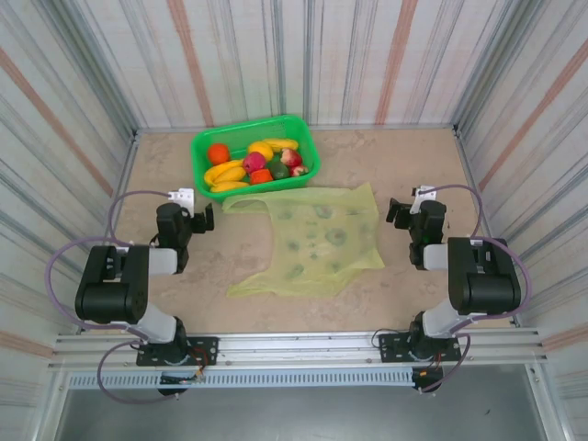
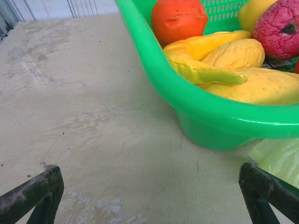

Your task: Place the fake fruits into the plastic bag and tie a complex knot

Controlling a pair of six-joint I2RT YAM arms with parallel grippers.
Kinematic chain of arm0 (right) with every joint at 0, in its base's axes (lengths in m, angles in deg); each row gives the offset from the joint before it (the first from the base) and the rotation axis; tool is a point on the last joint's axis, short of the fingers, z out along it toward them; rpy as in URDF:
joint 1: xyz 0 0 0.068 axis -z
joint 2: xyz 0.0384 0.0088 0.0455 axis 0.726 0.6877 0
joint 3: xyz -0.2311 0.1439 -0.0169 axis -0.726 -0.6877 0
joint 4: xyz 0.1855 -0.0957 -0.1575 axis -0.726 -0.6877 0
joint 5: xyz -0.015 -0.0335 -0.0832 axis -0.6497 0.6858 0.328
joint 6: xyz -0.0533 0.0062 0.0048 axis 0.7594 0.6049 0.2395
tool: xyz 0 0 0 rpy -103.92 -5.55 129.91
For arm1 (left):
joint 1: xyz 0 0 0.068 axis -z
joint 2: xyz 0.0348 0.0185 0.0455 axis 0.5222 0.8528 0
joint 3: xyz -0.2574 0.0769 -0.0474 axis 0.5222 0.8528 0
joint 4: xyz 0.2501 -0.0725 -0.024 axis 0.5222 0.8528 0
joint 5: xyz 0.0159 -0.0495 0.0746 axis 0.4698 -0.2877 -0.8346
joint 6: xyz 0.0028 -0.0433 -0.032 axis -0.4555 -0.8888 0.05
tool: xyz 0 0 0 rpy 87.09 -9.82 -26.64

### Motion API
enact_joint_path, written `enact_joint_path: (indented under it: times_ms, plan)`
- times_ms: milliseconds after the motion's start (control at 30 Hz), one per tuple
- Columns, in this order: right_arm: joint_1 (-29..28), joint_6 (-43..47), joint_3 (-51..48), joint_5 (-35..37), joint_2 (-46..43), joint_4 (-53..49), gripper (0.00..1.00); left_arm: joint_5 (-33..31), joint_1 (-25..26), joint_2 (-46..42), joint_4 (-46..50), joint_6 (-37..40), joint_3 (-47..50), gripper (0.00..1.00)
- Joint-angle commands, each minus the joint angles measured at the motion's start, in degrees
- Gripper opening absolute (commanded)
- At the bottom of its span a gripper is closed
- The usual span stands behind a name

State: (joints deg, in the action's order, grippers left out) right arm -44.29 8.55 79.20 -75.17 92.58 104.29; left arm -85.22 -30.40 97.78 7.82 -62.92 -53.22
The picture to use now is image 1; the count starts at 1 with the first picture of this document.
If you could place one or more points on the small red fake strawberry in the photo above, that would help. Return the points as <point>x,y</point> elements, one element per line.
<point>299,171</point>

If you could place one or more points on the yellow fake mango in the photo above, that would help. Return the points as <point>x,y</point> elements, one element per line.
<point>259,149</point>

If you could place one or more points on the red fake peach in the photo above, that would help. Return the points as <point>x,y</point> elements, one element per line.
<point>291,157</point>

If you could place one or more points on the aluminium mounting rail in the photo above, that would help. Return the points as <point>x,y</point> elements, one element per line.
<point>298,342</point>

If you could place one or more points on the yellow fake banana bunch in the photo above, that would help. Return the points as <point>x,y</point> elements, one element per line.
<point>225,174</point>

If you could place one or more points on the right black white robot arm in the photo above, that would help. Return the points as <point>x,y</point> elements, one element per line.
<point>487,289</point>

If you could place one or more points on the orange fake orange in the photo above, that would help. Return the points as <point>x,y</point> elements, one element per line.
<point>218,154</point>

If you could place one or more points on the yellow printed plastic bag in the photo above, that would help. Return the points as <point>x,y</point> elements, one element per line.
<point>321,257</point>

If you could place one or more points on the small circuit board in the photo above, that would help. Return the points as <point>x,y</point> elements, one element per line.
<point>177,379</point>
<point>420,374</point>

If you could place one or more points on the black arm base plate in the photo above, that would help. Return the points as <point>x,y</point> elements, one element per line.
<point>204,351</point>
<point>392,347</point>

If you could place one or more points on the red orange fake persimmon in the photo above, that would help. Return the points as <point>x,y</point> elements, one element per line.
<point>261,177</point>

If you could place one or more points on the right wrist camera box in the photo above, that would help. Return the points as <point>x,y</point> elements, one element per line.
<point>422,195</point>

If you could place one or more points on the pink red fake apple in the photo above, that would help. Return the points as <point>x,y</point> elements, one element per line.
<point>254,163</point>

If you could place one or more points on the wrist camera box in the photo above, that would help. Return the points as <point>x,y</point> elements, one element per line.
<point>422,195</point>
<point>184,196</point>

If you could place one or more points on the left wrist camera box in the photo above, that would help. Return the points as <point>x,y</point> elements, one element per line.
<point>184,196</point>

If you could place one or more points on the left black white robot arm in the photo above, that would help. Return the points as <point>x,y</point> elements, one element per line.
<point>110,298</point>

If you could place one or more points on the green plastic basket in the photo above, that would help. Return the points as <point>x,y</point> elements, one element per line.
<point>202,184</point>

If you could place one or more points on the green fake avocado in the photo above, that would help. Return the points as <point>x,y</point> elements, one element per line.
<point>278,170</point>

